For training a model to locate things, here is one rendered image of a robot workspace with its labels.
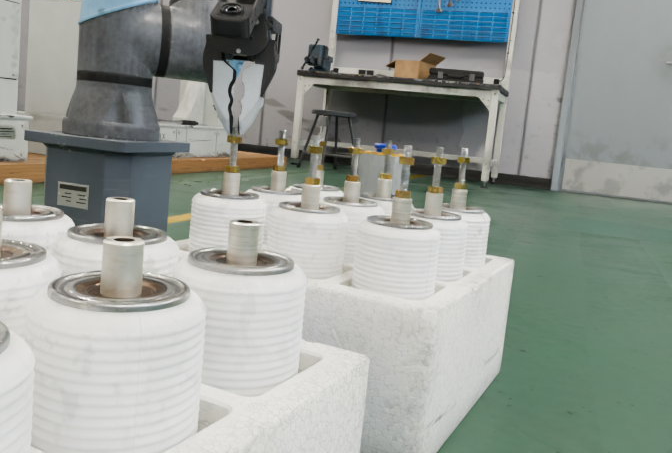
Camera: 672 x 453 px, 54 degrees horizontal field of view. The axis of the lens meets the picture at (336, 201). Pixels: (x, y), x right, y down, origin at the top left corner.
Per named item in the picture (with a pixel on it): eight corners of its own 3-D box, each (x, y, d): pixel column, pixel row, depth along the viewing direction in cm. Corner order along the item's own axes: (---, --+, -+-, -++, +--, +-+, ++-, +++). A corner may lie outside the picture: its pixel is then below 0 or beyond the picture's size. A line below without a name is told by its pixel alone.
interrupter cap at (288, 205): (268, 210, 79) (269, 204, 79) (291, 204, 86) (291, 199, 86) (329, 218, 77) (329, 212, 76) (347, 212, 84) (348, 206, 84)
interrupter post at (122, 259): (88, 297, 37) (91, 238, 36) (120, 289, 39) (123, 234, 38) (120, 306, 36) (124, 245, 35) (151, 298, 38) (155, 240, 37)
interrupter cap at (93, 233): (45, 237, 51) (45, 228, 51) (117, 227, 58) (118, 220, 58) (118, 254, 48) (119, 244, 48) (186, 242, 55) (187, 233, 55)
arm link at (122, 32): (74, 72, 110) (78, -12, 109) (157, 81, 116) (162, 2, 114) (76, 69, 99) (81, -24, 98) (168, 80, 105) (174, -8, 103)
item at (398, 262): (439, 379, 79) (457, 228, 77) (393, 399, 71) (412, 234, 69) (373, 355, 85) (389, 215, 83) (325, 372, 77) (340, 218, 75)
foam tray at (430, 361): (129, 383, 86) (138, 246, 84) (285, 318, 120) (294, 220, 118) (415, 481, 69) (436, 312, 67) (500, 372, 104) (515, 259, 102)
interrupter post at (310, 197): (296, 210, 80) (299, 183, 80) (303, 209, 83) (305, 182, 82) (315, 213, 80) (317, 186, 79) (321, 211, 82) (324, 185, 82)
